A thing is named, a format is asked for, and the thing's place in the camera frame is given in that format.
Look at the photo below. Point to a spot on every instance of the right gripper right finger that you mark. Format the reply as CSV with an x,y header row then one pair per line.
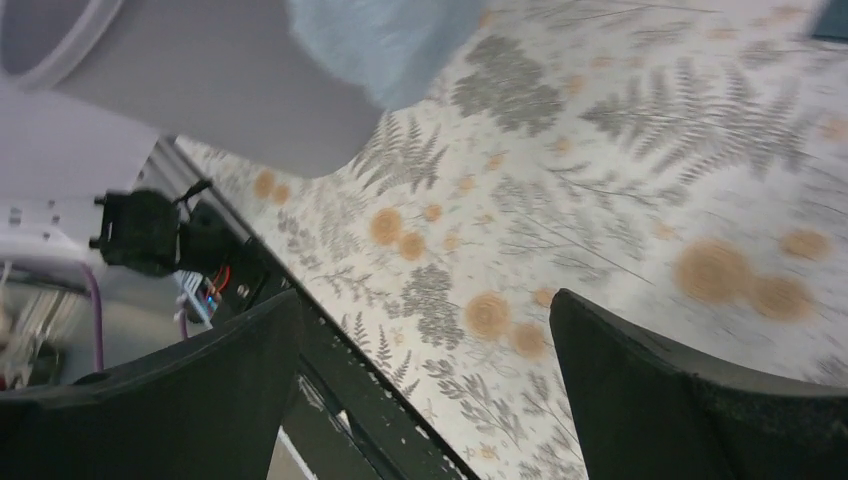
x,y
647,407

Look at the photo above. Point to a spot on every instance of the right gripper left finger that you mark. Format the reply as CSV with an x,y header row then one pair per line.
x,y
208,407

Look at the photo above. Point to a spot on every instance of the light blue plastic trash bag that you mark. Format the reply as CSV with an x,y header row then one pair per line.
x,y
393,49

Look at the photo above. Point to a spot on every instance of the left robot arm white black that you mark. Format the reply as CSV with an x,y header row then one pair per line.
x,y
79,189

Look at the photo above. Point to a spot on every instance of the grey plastic trash bin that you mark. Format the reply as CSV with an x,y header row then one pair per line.
x,y
227,73

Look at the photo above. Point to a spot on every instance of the floral patterned table mat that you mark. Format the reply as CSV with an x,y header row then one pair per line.
x,y
680,163

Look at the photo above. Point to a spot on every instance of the blue-grey crumpled cloth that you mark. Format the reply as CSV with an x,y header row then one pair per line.
x,y
831,26

